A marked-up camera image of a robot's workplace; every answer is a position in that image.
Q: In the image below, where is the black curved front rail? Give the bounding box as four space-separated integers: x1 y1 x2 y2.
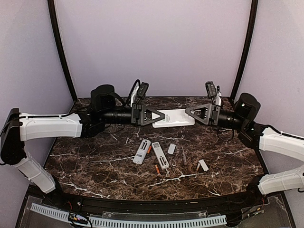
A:
26 185 283 214

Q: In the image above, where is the orange battery of QR remote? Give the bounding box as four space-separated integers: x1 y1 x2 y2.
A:
155 164 160 175

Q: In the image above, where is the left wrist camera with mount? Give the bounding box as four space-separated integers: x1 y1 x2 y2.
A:
90 79 150 112

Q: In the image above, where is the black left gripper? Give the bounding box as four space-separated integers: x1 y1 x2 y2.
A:
100 102 165 126

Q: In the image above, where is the white remote with QR label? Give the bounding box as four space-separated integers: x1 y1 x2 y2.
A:
152 142 170 170

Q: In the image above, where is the white battery cover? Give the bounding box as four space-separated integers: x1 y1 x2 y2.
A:
199 159 209 171
167 143 176 154

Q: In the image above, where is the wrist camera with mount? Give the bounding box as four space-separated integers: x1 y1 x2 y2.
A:
90 79 150 112
205 81 261 122

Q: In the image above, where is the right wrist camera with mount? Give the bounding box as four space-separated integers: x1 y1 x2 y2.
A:
205 81 261 122

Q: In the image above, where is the clear handled screwdriver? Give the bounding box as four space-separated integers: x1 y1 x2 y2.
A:
181 145 187 166

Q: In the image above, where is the black left rear frame post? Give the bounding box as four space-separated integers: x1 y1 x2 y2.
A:
47 0 78 103

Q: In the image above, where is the white remote with battery compartment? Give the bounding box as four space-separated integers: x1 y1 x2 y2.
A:
133 139 151 165

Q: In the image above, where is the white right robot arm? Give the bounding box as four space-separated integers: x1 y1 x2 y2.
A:
185 102 304 206

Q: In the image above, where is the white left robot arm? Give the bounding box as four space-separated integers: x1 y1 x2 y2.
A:
0 104 165 207

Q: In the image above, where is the black frame post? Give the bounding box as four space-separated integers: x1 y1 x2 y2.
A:
229 0 259 104
47 0 78 103

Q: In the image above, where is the white slotted cable duct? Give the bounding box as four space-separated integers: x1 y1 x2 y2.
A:
30 203 227 228

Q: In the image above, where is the black right rear frame post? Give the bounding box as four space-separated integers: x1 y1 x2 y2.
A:
229 0 259 104

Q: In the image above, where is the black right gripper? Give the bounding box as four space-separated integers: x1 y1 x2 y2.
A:
184 103 247 131

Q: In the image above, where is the white remote with green buttons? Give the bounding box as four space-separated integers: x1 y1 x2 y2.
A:
152 109 195 128

